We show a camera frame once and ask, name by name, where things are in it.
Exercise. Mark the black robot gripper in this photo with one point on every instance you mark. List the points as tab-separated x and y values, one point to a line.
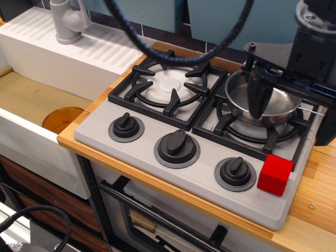
304	68

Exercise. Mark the small stainless steel pan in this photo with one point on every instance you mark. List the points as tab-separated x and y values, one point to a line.
280	109

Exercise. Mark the red wooden cube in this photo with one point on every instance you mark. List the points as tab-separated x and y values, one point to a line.
274	175

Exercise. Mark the black right stove knob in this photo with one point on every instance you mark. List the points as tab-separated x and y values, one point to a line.
235	174

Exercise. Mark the black stove knob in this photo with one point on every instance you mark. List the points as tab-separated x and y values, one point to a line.
177	150
126	129
235	174

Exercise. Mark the black middle stove knob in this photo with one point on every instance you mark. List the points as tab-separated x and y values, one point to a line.
177	150

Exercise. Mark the grey toy stove top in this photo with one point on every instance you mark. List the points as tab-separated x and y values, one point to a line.
259	206

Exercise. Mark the black left stove knob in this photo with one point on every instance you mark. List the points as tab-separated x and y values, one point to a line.
126	129

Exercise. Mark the black right burner grate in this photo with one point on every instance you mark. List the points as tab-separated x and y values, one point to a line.
217	124

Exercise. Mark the black burner grate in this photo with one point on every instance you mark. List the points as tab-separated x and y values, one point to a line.
217	124
172	95

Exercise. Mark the black left burner grate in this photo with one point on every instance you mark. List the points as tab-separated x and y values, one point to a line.
172	95

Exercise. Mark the oven door with window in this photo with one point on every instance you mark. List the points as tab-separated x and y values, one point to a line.
150	221

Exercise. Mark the orange plastic plate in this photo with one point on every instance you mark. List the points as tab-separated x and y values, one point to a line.
59	119

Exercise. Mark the grey toy faucet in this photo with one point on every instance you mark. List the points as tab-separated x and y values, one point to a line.
69	24

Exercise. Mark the white toy sink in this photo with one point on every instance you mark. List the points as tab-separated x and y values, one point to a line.
40	75

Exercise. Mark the wooden drawer cabinet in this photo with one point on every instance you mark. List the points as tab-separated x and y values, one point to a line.
25	188

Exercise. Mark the black oven door handle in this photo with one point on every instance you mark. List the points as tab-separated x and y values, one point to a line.
116	190

